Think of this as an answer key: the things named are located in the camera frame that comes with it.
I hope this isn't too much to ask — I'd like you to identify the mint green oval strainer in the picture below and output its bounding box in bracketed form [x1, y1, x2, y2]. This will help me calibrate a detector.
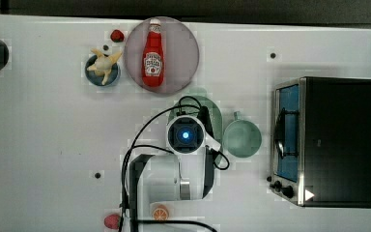
[168, 95, 223, 165]

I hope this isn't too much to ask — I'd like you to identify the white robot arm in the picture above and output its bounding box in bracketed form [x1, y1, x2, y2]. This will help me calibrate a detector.
[128, 115, 220, 232]

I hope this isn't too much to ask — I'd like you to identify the mint green cup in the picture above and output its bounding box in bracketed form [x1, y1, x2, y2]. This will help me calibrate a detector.
[223, 111, 262, 159]

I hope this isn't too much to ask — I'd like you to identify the grey round plate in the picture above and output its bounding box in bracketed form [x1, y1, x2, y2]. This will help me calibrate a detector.
[124, 16, 199, 95]

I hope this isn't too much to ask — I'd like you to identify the red ketchup bottle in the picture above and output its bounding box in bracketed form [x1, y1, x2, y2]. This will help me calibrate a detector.
[142, 18, 164, 87]

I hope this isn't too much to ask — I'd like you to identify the small blue bowl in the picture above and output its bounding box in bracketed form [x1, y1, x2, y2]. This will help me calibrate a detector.
[84, 55, 121, 87]

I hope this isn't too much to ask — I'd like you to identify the peeled toy banana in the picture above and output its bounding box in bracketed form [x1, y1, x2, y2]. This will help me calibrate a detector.
[87, 48, 123, 85]

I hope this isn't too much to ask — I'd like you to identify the toy orange slice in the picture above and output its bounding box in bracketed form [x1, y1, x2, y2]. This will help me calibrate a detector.
[152, 205, 170, 221]

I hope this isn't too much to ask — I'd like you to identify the red toy strawberry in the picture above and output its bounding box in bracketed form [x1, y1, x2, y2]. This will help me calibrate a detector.
[110, 30, 125, 43]

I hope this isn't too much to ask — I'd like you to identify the pink toy fruit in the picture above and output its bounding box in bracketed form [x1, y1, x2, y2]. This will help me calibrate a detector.
[103, 214, 121, 230]

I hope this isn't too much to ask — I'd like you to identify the silver black toaster oven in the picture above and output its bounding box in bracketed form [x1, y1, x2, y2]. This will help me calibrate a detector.
[267, 76, 371, 209]

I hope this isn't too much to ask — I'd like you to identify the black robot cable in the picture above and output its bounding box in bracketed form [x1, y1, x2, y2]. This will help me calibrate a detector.
[118, 95, 231, 232]

